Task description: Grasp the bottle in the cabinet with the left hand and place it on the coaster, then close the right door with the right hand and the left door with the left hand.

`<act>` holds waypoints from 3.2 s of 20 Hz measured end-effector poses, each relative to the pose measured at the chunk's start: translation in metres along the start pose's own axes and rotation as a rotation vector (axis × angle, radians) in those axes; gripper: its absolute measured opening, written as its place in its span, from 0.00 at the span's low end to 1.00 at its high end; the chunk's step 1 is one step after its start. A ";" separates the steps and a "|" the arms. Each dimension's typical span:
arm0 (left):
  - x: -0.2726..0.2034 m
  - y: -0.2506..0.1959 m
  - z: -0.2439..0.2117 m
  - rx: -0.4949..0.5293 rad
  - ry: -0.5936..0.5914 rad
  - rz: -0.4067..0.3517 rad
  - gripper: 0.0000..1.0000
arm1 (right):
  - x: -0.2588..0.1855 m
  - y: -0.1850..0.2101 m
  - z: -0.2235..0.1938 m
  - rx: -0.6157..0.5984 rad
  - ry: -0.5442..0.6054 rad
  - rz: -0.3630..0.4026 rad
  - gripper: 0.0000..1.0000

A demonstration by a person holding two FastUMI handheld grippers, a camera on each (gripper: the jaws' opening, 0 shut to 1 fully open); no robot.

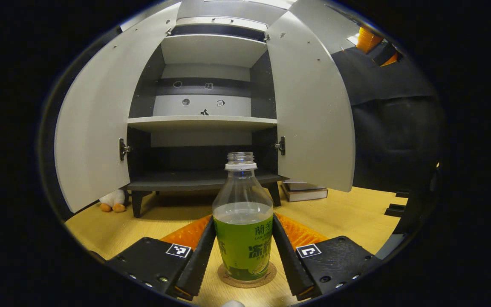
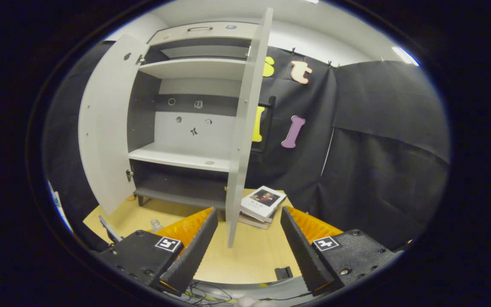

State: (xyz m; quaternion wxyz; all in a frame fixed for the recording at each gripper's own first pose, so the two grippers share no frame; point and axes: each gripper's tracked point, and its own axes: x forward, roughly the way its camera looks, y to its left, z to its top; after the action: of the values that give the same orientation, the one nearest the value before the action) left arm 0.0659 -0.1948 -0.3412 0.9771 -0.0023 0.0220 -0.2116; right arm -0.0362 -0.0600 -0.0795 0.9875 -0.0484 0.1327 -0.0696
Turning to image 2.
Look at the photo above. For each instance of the green label bottle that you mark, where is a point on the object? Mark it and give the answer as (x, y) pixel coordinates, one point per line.
(156, 225)

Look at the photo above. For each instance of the black backdrop cloth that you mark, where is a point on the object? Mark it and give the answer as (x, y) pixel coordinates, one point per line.
(377, 149)

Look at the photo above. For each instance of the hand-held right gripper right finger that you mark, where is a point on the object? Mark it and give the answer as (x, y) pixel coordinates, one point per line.
(303, 256)

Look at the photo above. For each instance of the ceiling light strip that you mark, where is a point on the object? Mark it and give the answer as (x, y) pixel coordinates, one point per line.
(405, 55)

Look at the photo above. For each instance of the thin book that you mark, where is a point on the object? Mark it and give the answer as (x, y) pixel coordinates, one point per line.
(254, 222)

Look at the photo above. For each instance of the grey slanted bar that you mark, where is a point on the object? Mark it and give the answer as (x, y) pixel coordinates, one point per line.
(110, 229)

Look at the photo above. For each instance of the computer monitor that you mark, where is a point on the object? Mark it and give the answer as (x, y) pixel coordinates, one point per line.
(58, 204)

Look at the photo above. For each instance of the white cabinet door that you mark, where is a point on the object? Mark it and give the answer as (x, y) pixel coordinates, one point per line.
(245, 128)
(105, 128)

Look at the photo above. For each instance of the white book with portrait cover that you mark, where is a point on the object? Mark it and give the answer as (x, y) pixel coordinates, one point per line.
(262, 202)

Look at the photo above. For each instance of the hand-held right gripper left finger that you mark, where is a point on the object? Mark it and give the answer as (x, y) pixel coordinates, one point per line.
(194, 256)

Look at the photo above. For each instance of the small black box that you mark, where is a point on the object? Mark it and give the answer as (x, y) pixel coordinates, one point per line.
(284, 273)

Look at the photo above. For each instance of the white cabinet shelf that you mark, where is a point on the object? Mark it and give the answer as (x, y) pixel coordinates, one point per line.
(194, 68)
(177, 155)

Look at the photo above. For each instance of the white cabinet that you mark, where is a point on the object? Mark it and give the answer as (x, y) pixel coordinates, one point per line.
(220, 132)

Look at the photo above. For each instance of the white cabinet drawer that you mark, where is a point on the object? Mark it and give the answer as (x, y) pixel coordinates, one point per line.
(211, 37)

